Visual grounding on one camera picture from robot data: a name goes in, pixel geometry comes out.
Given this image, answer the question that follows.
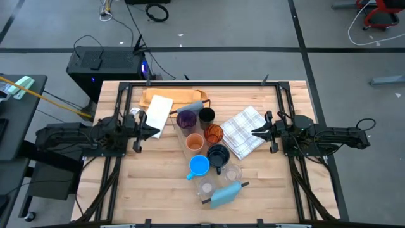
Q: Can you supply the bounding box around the black cart base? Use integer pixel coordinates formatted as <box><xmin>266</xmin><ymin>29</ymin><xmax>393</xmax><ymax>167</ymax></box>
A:
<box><xmin>18</xmin><ymin>122</ymin><xmax>92</xmax><ymax>219</ymax></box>

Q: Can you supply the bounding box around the white floor cable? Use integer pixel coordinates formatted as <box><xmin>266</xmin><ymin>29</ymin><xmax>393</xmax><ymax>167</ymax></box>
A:
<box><xmin>347</xmin><ymin>0</ymin><xmax>405</xmax><ymax>47</ymax></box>

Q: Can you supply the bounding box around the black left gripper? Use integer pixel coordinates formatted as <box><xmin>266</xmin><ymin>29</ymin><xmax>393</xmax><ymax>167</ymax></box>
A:
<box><xmin>121</xmin><ymin>110</ymin><xmax>161</xmax><ymax>154</ymax></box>

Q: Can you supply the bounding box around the black table rail frame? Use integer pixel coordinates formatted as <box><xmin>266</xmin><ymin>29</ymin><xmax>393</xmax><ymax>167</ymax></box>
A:
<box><xmin>75</xmin><ymin>80</ymin><xmax>341</xmax><ymax>222</ymax></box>

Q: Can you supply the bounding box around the black desk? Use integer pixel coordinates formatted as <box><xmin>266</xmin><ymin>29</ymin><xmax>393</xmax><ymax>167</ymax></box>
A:
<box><xmin>0</xmin><ymin>74</ymin><xmax>48</xmax><ymax>162</ymax></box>

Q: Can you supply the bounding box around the white plaid cloth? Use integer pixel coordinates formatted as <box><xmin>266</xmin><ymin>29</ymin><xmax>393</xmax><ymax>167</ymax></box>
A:
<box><xmin>220</xmin><ymin>105</ymin><xmax>270</xmax><ymax>161</ymax></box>

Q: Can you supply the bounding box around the grey cloth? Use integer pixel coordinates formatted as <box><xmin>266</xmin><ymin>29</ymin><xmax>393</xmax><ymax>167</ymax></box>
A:
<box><xmin>176</xmin><ymin>100</ymin><xmax>205</xmax><ymax>115</ymax></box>

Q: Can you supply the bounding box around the wooden shelf with black frame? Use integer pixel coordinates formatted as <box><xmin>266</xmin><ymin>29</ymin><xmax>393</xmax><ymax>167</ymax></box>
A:
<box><xmin>168</xmin><ymin>98</ymin><xmax>251</xmax><ymax>205</ymax></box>

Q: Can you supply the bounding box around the white and yellow cable bundle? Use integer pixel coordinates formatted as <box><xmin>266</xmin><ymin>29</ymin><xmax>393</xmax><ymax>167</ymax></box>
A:
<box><xmin>98</xmin><ymin>0</ymin><xmax>114</xmax><ymax>22</ymax></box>

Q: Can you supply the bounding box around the yellow rod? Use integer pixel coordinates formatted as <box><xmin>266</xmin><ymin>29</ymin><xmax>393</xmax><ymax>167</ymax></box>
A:
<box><xmin>0</xmin><ymin>75</ymin><xmax>93</xmax><ymax>120</ymax></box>

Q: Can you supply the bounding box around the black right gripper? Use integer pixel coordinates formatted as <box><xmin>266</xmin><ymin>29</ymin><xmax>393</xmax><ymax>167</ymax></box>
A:
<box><xmin>252</xmin><ymin>110</ymin><xmax>294</xmax><ymax>155</ymax></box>

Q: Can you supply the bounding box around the teal cloth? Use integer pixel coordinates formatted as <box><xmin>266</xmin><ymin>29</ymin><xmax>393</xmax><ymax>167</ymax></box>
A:
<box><xmin>210</xmin><ymin>180</ymin><xmax>244</xmax><ymax>209</ymax></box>

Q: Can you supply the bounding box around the black computer tower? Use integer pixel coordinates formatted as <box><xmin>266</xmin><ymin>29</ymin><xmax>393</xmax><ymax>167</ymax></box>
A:
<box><xmin>65</xmin><ymin>46</ymin><xmax>149</xmax><ymax>104</ymax></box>

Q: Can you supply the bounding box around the coiled black cable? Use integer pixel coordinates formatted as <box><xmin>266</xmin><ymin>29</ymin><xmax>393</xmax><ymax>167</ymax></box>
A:
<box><xmin>144</xmin><ymin>3</ymin><xmax>170</xmax><ymax>23</ymax></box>

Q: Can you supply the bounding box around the long grey floor foot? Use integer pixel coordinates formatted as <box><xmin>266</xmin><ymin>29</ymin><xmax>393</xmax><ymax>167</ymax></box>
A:
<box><xmin>368</xmin><ymin>75</ymin><xmax>405</xmax><ymax>86</ymax></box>

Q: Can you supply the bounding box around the yellow cloth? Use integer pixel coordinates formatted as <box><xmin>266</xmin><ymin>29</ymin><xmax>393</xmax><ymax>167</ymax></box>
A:
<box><xmin>139</xmin><ymin>88</ymin><xmax>209</xmax><ymax>110</ymax></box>

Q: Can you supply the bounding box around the black cup without handle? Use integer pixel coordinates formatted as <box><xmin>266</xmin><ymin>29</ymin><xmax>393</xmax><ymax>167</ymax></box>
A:
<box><xmin>198</xmin><ymin>106</ymin><xmax>216</xmax><ymax>130</ymax></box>

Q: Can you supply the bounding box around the clear plastic mug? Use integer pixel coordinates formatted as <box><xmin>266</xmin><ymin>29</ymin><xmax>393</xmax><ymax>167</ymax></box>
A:
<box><xmin>222</xmin><ymin>163</ymin><xmax>244</xmax><ymax>184</ymax></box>
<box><xmin>198</xmin><ymin>176</ymin><xmax>218</xmax><ymax>197</ymax></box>

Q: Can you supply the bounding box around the purple translucent tumbler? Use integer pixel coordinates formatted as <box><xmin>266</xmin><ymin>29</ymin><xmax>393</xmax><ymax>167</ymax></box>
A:
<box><xmin>176</xmin><ymin>110</ymin><xmax>197</xmax><ymax>137</ymax></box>

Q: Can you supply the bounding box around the orange translucent tumbler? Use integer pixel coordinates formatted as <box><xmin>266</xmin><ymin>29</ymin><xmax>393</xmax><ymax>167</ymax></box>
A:
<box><xmin>203</xmin><ymin>123</ymin><xmax>225</xmax><ymax>145</ymax></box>

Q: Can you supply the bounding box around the black floor cable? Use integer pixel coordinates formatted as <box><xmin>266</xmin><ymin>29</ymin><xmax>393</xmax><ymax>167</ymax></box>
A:
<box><xmin>125</xmin><ymin>0</ymin><xmax>177</xmax><ymax>80</ymax></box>

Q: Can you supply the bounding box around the mint green stapler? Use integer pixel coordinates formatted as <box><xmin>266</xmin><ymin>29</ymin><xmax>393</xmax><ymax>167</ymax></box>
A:
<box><xmin>6</xmin><ymin>75</ymin><xmax>35</xmax><ymax>101</ymax></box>

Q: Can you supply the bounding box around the peach plastic cup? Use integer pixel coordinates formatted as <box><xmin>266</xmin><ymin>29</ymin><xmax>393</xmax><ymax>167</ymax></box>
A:
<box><xmin>185</xmin><ymin>132</ymin><xmax>205</xmax><ymax>153</ymax></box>

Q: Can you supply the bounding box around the black mug with handle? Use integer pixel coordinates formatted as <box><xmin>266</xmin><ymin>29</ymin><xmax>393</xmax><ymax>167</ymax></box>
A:
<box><xmin>206</xmin><ymin>144</ymin><xmax>231</xmax><ymax>175</ymax></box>

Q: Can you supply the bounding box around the blue plastic mug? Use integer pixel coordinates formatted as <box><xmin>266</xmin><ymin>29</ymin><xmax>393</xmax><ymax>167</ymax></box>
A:
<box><xmin>186</xmin><ymin>154</ymin><xmax>211</xmax><ymax>181</ymax></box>

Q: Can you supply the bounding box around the short grey floor foot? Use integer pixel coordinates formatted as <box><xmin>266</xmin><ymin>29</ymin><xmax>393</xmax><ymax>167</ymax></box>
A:
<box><xmin>331</xmin><ymin>0</ymin><xmax>358</xmax><ymax>10</ymax></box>

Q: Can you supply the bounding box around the red chair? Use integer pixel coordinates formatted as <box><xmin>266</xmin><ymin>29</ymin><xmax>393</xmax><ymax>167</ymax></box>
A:
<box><xmin>356</xmin><ymin>0</ymin><xmax>405</xmax><ymax>32</ymax></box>

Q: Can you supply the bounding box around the black wifi antenna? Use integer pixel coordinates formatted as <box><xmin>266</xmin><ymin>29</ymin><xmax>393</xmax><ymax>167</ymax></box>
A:
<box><xmin>132</xmin><ymin>34</ymin><xmax>150</xmax><ymax>54</ymax></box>

